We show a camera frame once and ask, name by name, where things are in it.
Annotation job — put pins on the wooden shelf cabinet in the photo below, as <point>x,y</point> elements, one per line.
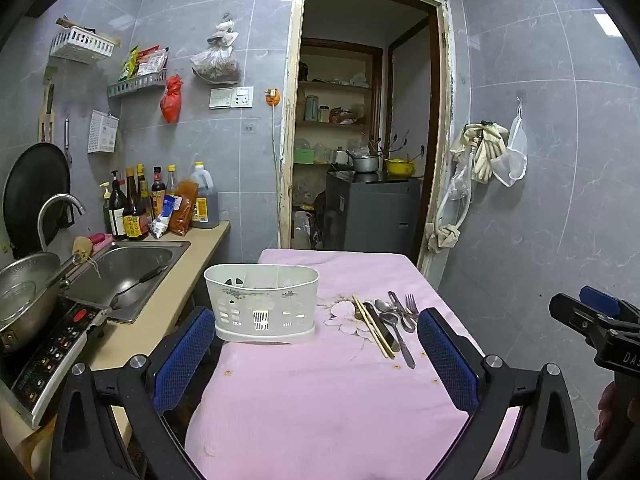
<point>330,85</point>

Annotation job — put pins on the chrome faucet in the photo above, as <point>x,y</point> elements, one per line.
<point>55,202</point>

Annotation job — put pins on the pink scrub brush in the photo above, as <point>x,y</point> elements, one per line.
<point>100,240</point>

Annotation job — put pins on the wooden door frame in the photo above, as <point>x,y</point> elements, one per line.
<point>288,110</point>

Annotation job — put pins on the steel kitchen sink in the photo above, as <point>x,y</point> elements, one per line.
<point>125,265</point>

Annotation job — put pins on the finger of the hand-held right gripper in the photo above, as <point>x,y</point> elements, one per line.
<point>575,317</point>
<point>600,300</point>

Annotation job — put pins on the orange spice packet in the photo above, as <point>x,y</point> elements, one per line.
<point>182,210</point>

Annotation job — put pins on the grey cabinet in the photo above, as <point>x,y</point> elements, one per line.
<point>375,215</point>

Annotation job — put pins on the loofah sponge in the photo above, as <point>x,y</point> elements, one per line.
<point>82,249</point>

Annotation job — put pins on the red plastic bag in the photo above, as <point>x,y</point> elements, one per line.
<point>171,102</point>

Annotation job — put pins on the wooden spatula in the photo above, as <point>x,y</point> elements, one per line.
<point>47,110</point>

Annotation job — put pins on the pink floral tablecloth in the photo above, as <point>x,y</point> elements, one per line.
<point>325,400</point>

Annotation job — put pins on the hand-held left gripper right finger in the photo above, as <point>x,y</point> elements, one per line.
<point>445,360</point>

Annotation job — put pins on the white box grater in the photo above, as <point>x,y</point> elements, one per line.
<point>102,132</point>

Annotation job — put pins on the yellow cap clear bottle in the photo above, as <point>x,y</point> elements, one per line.
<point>172,180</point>

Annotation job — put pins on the yellow bowl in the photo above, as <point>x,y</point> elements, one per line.
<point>398,167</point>

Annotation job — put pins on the black frying pan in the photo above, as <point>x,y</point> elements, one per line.
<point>35,195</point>

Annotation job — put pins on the person's right hand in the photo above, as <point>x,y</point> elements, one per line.
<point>607,410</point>

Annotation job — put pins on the red snack packet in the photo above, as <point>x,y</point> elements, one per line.
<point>152,62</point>

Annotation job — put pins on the small wall socket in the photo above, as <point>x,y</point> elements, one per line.
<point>250,128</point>

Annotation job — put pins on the red cap dark bottle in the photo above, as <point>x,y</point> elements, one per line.
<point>158,192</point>

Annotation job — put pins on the metal pot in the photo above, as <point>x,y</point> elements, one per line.
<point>364,163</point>

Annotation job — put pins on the metal peeler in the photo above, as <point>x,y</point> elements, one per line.
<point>67,140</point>

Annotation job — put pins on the white wall switch panel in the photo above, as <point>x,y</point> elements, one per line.
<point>231,97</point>

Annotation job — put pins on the grey wall shelf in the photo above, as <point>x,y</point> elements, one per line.
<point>135,85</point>

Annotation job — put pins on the clear mesh bag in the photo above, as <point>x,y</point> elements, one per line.
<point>515,155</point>

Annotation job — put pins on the short metal spoon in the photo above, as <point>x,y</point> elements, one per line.
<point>384,305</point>

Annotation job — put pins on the metal fork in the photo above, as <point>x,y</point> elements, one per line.
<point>411,302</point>
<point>400,310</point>

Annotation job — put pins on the green yellow snack packet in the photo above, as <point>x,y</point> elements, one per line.
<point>129,65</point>

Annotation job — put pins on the dark pump bottle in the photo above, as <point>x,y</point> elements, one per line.
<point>118,210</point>

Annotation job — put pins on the induction cooker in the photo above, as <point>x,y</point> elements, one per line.
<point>55,355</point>

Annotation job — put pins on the white work gloves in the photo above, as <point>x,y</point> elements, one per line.
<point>487,152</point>

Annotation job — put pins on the table knife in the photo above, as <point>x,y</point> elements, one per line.
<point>382,327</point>

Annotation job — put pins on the yellow cap dark bottle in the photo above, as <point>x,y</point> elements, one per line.
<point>144,190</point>

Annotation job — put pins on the steel wok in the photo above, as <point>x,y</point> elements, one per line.
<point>25,290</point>

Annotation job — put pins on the green box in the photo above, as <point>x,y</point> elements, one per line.
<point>303,156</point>

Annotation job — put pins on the white wall basket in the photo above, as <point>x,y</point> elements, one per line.
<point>80,45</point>

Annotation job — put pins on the yellow pump bottle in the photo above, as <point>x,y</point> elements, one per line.
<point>106,210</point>

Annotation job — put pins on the knotted beige cloth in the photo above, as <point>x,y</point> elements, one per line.
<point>442,237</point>

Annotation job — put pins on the clear bag of dried goods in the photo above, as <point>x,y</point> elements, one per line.
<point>216,62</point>

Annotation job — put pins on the blue white packet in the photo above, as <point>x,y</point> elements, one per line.
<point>164,217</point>

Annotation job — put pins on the orange wall plug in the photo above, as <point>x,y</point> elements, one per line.
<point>272,97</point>

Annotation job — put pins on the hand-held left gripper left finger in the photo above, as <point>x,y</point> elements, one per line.
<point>185,355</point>

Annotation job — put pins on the white plastic utensil caddy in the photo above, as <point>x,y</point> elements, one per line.
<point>260,305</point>

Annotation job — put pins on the crumpled clear plastic bag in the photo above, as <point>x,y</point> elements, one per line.
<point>460,182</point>

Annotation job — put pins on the large oil jug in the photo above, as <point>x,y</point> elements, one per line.
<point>205,205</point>

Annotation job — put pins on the long metal spoon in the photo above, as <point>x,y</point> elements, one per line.
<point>402,342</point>

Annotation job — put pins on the green canister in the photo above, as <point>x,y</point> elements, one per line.
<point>311,108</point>

